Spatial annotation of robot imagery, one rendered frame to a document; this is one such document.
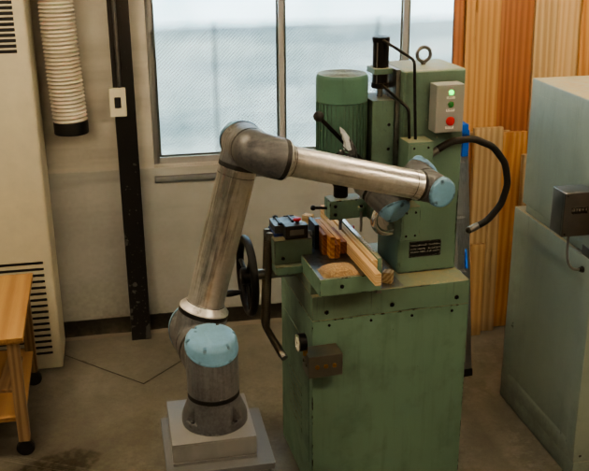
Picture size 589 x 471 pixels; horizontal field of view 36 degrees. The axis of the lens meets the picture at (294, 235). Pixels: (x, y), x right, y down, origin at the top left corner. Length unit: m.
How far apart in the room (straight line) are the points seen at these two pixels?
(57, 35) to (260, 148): 1.79
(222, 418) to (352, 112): 1.09
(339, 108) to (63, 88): 1.50
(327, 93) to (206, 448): 1.20
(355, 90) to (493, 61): 1.58
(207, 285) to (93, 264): 1.91
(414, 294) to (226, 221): 0.85
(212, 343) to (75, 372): 1.89
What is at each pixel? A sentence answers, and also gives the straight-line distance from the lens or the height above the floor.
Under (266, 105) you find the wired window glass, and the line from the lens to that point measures 4.41.
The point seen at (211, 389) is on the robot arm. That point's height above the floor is 0.76.
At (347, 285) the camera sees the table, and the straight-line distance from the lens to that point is 2.92.
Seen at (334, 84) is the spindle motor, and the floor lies 1.48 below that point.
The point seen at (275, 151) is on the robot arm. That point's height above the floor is 1.41.
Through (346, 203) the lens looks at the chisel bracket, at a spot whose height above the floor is 1.06.
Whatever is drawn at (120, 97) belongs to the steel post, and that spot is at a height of 1.23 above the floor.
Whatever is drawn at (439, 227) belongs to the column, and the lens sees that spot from 3.20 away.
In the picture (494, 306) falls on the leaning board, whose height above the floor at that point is 0.13.
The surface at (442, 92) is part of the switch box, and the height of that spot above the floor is 1.46.
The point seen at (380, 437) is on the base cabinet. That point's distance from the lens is 3.35.
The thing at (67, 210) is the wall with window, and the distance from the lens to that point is 4.40.
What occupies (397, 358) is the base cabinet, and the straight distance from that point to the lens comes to 3.21.
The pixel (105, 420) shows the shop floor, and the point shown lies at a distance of 3.94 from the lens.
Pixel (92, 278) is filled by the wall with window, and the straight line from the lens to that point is 4.52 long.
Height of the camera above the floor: 2.02
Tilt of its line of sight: 20 degrees down
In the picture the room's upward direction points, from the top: straight up
